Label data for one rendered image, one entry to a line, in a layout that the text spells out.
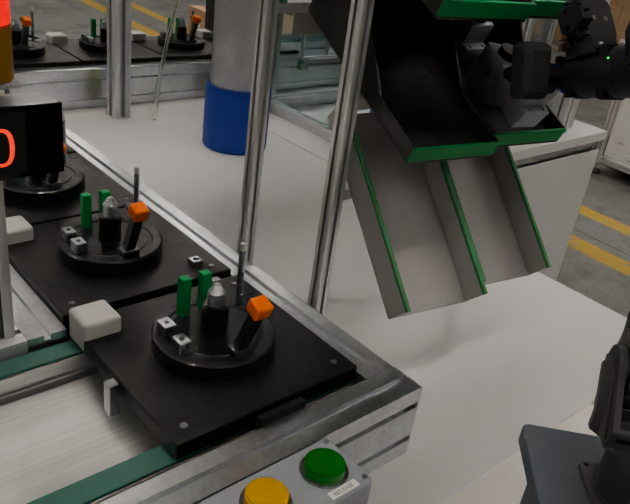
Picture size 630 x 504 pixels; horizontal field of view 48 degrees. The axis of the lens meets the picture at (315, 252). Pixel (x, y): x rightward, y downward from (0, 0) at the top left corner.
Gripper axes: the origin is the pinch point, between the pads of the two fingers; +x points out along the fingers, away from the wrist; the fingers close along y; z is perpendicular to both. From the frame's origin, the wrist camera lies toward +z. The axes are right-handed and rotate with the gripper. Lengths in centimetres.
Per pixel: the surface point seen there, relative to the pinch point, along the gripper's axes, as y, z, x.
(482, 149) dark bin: 8.3, -9.0, 0.4
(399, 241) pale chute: 13.2, -21.4, 9.4
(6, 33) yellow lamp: 59, 2, 7
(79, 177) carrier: 43, -16, 55
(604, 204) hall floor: -293, -65, 203
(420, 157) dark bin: 17.6, -9.6, 0.7
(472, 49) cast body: -1.2, 3.4, 13.1
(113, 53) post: 18, 6, 118
